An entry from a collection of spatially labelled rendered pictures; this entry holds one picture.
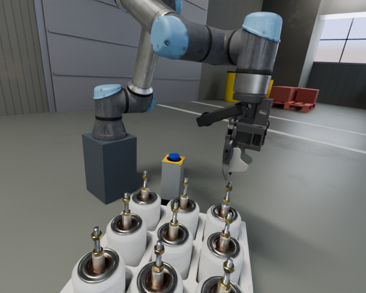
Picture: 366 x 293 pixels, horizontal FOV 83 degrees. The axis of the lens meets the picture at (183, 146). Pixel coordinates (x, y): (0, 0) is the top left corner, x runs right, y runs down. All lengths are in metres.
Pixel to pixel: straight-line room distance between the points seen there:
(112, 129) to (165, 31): 0.61
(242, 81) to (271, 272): 0.65
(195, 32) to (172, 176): 0.47
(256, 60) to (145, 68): 0.55
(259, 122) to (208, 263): 0.32
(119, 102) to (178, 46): 0.56
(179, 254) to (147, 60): 0.70
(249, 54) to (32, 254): 0.88
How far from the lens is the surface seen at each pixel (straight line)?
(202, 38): 0.47
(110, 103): 0.94
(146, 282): 0.45
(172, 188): 0.76
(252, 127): 0.47
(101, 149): 0.93
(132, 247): 0.55
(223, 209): 0.60
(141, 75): 0.93
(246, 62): 0.46
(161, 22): 0.45
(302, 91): 5.78
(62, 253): 0.89
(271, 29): 0.47
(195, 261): 0.58
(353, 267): 1.06
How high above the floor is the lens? 0.61
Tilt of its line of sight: 20 degrees down
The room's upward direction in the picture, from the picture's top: 5 degrees clockwise
